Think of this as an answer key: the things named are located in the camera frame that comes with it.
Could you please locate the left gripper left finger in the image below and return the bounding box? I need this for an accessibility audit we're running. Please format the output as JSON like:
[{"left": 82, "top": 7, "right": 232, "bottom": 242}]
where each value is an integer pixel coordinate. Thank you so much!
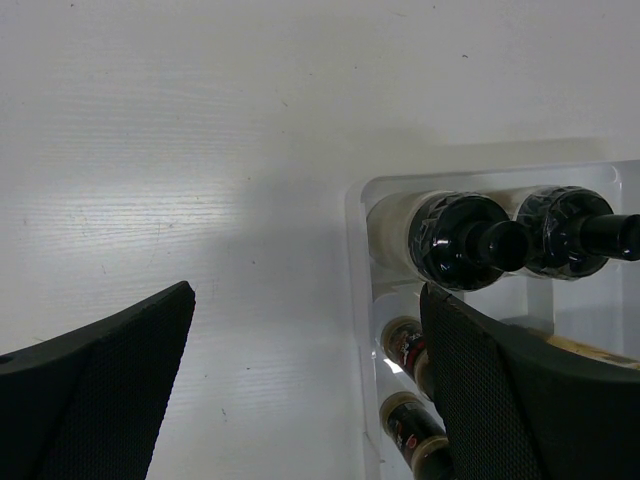
[{"left": 1, "top": 281, "right": 195, "bottom": 479}]

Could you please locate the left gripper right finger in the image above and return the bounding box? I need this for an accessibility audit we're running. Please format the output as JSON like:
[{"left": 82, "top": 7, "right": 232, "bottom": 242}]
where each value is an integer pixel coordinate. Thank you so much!
[{"left": 420, "top": 284, "right": 639, "bottom": 479}]

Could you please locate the round stopper bottle white powder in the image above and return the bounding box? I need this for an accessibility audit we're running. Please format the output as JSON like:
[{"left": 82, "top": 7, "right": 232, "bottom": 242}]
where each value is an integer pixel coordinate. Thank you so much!
[{"left": 367, "top": 190, "right": 531, "bottom": 291}]

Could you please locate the black cap spice jar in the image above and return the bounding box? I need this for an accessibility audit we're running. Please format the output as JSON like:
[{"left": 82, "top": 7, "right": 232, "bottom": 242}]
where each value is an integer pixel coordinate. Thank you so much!
[{"left": 378, "top": 316, "right": 439, "bottom": 415}]

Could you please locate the tall gold band grinder bottle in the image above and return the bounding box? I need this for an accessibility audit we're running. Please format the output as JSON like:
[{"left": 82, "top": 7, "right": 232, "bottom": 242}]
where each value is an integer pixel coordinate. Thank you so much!
[{"left": 526, "top": 328, "right": 640, "bottom": 370}]

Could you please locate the white compartment organizer tray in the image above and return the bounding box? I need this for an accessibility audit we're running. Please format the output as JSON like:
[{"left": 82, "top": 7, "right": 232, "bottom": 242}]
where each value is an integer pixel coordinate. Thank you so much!
[{"left": 345, "top": 160, "right": 639, "bottom": 479}]

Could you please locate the round stopper bottle brown spice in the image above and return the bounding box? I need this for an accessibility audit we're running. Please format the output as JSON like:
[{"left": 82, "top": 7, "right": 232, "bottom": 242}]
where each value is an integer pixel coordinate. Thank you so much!
[{"left": 504, "top": 186, "right": 639, "bottom": 281}]

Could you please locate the dark spice jar black lid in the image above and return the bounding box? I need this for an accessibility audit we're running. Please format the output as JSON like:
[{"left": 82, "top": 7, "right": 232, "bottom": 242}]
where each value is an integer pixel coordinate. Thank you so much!
[{"left": 379, "top": 391, "right": 457, "bottom": 480}]

